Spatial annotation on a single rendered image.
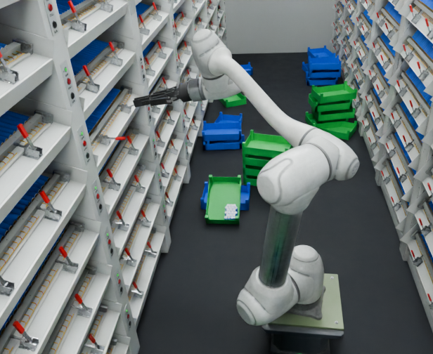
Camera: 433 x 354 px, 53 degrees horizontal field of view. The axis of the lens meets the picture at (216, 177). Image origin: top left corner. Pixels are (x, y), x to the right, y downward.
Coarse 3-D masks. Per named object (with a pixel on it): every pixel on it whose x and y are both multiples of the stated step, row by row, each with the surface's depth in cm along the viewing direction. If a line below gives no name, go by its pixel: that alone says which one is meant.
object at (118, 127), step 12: (120, 84) 193; (132, 84) 192; (132, 96) 192; (132, 108) 183; (120, 120) 173; (108, 132) 164; (120, 132) 168; (96, 144) 155; (96, 156) 142; (108, 156) 158; (96, 168) 145
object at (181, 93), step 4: (180, 84) 170; (184, 84) 169; (176, 88) 175; (180, 88) 169; (184, 88) 168; (176, 92) 171; (180, 92) 169; (184, 92) 168; (168, 96) 171; (172, 96) 170; (176, 96) 170; (180, 96) 169; (184, 96) 169; (188, 96) 169; (184, 100) 171; (188, 100) 171
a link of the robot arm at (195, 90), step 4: (192, 80) 168; (196, 80) 168; (200, 80) 167; (188, 84) 168; (192, 84) 167; (196, 84) 167; (200, 84) 166; (188, 88) 167; (192, 88) 167; (196, 88) 167; (200, 88) 166; (188, 92) 169; (192, 92) 167; (196, 92) 167; (200, 92) 167; (192, 96) 168; (196, 96) 168; (200, 96) 168; (204, 96) 168; (196, 100) 170; (200, 100) 171
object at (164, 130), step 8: (168, 104) 272; (176, 104) 272; (168, 112) 255; (176, 112) 273; (160, 120) 254; (168, 120) 258; (176, 120) 265; (160, 128) 252; (168, 128) 254; (160, 136) 245; (168, 136) 247; (160, 144) 236; (160, 152) 231; (160, 160) 230
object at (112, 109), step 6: (126, 90) 190; (120, 96) 184; (120, 102) 182; (126, 102) 184; (114, 108) 174; (108, 114) 169; (114, 114) 173; (102, 120) 165; (108, 120) 169; (102, 126) 161; (96, 132) 157; (90, 138) 153; (96, 138) 158
